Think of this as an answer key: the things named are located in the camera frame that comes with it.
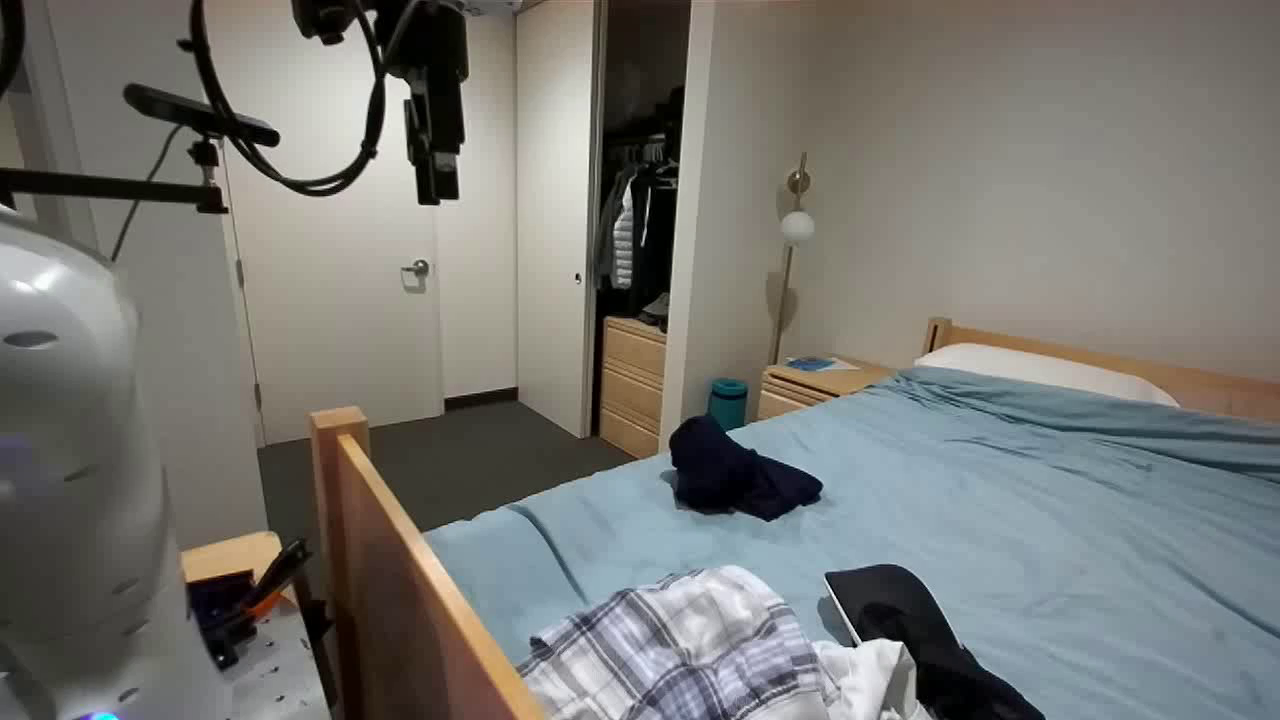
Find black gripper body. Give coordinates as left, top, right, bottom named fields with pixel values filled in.
left=399, top=13, right=471, bottom=209

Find plaid white blue cloth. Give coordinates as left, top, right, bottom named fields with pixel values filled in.
left=517, top=565, right=841, bottom=720

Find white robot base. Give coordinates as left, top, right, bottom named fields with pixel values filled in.
left=0, top=213, right=241, bottom=720

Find hanging clothes in closet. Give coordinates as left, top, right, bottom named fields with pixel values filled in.
left=590, top=125, right=683, bottom=331

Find light blue bed blanket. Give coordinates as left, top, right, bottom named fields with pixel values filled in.
left=425, top=364, right=1280, bottom=720

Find white closet door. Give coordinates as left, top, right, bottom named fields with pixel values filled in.
left=509, top=0, right=605, bottom=440

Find white room door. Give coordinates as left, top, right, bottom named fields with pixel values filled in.
left=215, top=0, right=450, bottom=442

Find light wooden dresser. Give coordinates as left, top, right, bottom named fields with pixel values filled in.
left=597, top=312, right=673, bottom=465

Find floor lamp with round bulb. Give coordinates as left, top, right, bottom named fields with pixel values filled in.
left=769, top=146, right=820, bottom=367

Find teal waste bin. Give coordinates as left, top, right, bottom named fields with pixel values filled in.
left=702, top=377, right=754, bottom=436

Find navy blue cloth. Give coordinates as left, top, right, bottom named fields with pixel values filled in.
left=663, top=412, right=827, bottom=525

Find light wooden nightstand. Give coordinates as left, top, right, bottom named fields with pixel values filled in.
left=751, top=353, right=894, bottom=429

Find wooden footboard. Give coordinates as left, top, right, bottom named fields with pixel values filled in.
left=303, top=404, right=548, bottom=720

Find small wooden box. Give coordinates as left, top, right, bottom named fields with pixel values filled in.
left=174, top=528, right=292, bottom=593

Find black and orange tools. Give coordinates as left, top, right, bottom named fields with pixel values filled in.
left=183, top=535, right=320, bottom=673

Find white pillow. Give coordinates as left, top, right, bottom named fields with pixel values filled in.
left=913, top=339, right=1182, bottom=412

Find flat black item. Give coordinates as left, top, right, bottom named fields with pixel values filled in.
left=820, top=560, right=1048, bottom=720

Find plain white cloth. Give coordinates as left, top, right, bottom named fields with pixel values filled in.
left=808, top=637, right=940, bottom=720

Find wooden headboard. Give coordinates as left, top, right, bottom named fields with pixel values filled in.
left=922, top=317, right=1280, bottom=429

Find black looped cable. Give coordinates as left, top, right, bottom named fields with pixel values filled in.
left=183, top=0, right=392, bottom=200

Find black camera on stand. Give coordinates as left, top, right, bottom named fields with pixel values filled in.
left=0, top=80, right=285, bottom=221

